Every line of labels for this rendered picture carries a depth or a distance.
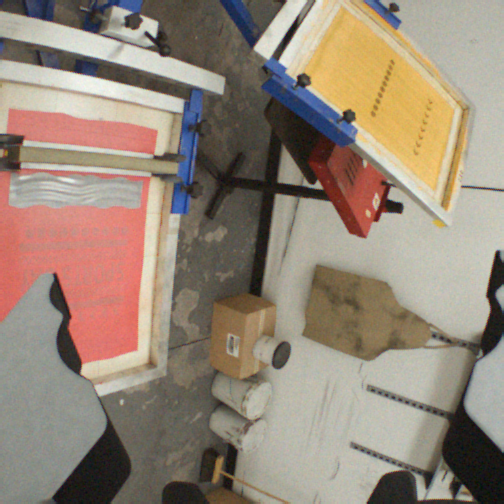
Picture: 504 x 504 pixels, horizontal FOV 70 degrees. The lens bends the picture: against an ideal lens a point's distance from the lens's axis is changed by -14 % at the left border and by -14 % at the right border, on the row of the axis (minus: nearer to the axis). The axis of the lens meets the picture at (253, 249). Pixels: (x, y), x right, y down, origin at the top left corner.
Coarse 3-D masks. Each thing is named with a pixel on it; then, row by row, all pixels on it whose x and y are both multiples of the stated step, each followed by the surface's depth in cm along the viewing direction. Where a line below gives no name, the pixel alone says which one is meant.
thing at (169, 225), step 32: (0, 64) 63; (96, 96) 85; (128, 96) 89; (160, 96) 96; (160, 224) 110; (160, 256) 111; (160, 288) 111; (160, 320) 112; (160, 352) 115; (96, 384) 98; (128, 384) 107
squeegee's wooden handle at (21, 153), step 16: (16, 160) 66; (32, 160) 68; (48, 160) 71; (64, 160) 73; (80, 160) 76; (96, 160) 79; (112, 160) 82; (128, 160) 86; (144, 160) 89; (160, 160) 93
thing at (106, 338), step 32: (96, 128) 88; (128, 128) 95; (96, 224) 94; (128, 224) 102; (128, 256) 104; (128, 288) 106; (96, 320) 99; (128, 320) 108; (96, 352) 101; (128, 352) 110
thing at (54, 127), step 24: (24, 120) 73; (48, 120) 78; (72, 120) 83; (72, 144) 84; (24, 168) 76; (0, 192) 73; (0, 216) 74; (24, 216) 79; (48, 216) 83; (72, 216) 88; (0, 240) 75; (0, 264) 76; (0, 288) 77; (0, 312) 77; (72, 336) 94
